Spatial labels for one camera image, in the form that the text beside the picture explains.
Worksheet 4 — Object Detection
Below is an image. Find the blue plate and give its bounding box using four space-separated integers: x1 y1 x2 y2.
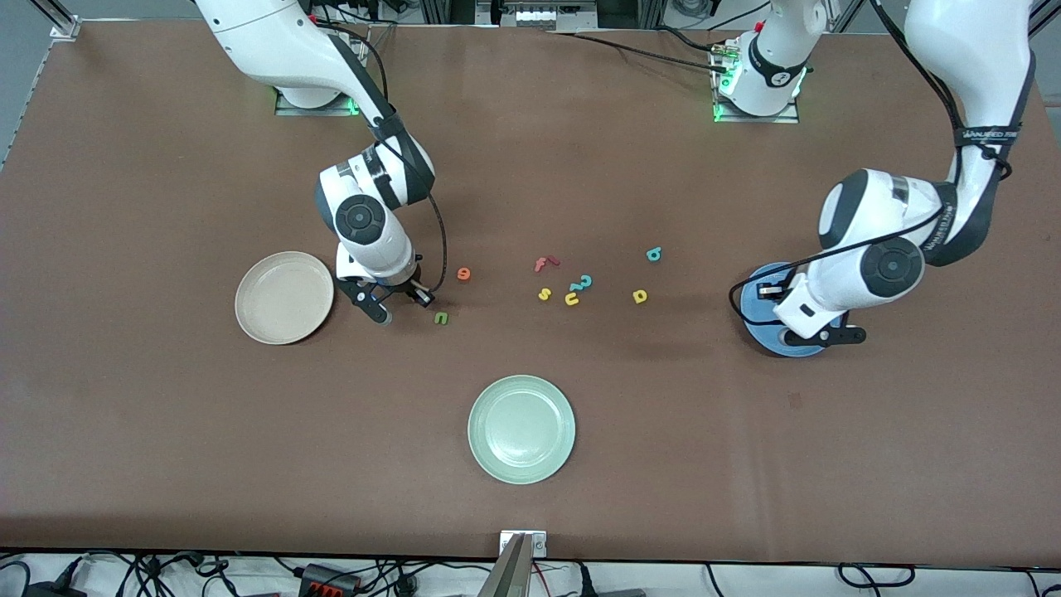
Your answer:
740 262 848 359

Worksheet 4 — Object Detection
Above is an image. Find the beige brown plate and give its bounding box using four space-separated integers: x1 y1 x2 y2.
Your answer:
235 250 336 346

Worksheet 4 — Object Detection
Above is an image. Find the pale green plate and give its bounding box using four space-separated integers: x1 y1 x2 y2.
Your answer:
468 375 577 485

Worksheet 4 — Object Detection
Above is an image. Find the grey metal mast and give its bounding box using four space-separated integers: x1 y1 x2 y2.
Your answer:
478 533 533 597

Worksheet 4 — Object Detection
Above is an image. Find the red black power strip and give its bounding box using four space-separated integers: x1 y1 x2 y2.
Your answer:
298 564 361 596

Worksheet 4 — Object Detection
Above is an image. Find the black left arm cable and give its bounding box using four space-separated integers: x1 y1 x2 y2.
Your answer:
729 0 1014 326

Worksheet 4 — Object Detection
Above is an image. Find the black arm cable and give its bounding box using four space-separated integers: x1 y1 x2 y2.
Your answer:
311 17 448 293
729 0 1014 326

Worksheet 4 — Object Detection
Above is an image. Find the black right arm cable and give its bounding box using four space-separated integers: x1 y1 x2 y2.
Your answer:
311 17 448 293

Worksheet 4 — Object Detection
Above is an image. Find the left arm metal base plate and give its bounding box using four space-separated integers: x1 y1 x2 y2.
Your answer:
711 37 802 125

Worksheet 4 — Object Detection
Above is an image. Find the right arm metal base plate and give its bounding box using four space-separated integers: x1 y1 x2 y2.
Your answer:
274 83 359 117

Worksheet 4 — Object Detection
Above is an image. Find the short black table cable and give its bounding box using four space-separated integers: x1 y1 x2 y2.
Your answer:
653 25 718 52

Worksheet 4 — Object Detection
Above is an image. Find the silver table edge bracket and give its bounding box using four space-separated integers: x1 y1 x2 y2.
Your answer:
499 531 548 558

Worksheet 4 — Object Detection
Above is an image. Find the long black table cable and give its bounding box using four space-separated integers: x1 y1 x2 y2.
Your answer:
547 30 730 75

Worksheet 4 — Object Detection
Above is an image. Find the black looped floor cable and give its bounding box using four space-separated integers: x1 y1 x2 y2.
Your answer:
837 564 917 590

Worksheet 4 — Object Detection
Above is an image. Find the aluminium frame corner post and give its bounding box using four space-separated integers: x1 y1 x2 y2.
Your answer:
33 0 81 41

